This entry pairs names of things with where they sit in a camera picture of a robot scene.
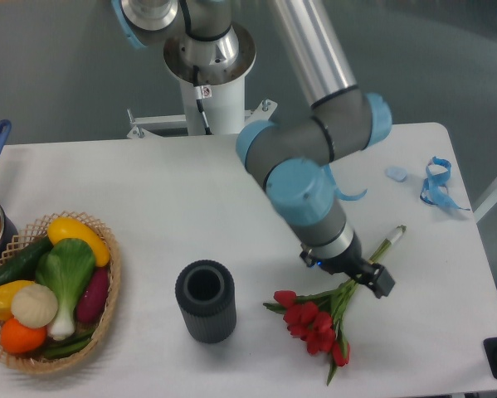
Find white base bracket frame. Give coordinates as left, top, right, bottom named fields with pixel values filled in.
left=126, top=99, right=278, bottom=139

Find yellow squash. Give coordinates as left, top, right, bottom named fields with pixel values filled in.
left=47, top=216, right=110, bottom=267

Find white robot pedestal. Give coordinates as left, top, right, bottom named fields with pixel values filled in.
left=163, top=22, right=256, bottom=136

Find red tulip bouquet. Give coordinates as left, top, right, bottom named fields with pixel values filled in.
left=263, top=225, right=407, bottom=384

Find light blue ribbon strip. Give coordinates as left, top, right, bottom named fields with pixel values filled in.
left=322, top=164, right=368, bottom=201

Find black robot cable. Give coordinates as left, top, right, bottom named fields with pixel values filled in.
left=192, top=65, right=213, bottom=136

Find woven wicker basket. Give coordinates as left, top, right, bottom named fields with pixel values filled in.
left=0, top=211, right=122, bottom=375

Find green bean pods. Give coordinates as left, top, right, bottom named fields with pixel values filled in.
left=41, top=328, right=94, bottom=360

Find green bok choy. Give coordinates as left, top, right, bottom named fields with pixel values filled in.
left=35, top=238, right=95, bottom=342

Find yellow bell pepper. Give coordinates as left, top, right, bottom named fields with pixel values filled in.
left=0, top=280, right=35, bottom=322

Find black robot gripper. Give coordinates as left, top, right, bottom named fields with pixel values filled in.
left=300, top=235, right=395, bottom=299

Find crumpled blue ribbon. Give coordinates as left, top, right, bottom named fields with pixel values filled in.
left=419, top=157, right=470, bottom=211

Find purple sweet potato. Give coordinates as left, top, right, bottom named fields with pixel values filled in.
left=76, top=268, right=110, bottom=323

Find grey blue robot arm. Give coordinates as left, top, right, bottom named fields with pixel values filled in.
left=112, top=1, right=394, bottom=298

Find dark grey ribbed vase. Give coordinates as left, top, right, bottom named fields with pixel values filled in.
left=175, top=260, right=236, bottom=344

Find green cucumber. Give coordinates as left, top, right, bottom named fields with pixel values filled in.
left=0, top=236, right=53, bottom=286

